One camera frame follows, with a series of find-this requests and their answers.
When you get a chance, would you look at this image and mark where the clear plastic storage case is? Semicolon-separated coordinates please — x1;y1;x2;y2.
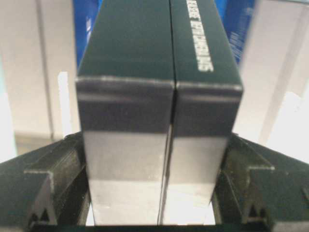
0;0;309;162

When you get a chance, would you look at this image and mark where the blue foam liner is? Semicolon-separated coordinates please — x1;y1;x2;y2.
73;0;256;65

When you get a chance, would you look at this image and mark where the black RealSense box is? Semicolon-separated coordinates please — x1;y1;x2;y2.
76;0;243;225

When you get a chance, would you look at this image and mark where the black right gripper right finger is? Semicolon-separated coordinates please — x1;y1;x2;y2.
212;134;309;232

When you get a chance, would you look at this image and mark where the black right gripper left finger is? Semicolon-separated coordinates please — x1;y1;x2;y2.
0;132;91;232

